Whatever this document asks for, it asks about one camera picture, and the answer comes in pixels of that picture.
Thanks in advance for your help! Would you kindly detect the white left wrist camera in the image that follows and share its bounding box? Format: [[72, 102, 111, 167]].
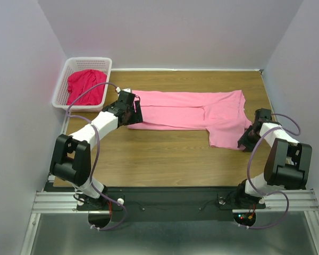
[[115, 87, 132, 94]]

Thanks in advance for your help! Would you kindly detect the white plastic laundry basket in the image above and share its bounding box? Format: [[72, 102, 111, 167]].
[[52, 57, 112, 112]]

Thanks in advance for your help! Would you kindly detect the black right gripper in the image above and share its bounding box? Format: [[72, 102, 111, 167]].
[[237, 125, 263, 152]]

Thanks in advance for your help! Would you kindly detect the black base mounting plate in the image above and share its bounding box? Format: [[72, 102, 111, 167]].
[[74, 186, 265, 226]]

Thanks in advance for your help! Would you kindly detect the aluminium frame rail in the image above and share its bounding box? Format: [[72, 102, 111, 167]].
[[21, 111, 78, 255]]

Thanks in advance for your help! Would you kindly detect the magenta t shirt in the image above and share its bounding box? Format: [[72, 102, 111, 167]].
[[66, 69, 107, 106]]

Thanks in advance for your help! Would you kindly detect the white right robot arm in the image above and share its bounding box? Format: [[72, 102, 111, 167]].
[[233, 108, 312, 207]]

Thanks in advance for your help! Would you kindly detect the light pink t shirt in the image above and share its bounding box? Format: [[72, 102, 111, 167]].
[[128, 90, 251, 150]]

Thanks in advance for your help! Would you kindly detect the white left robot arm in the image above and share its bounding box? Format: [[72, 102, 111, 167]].
[[49, 90, 143, 209]]

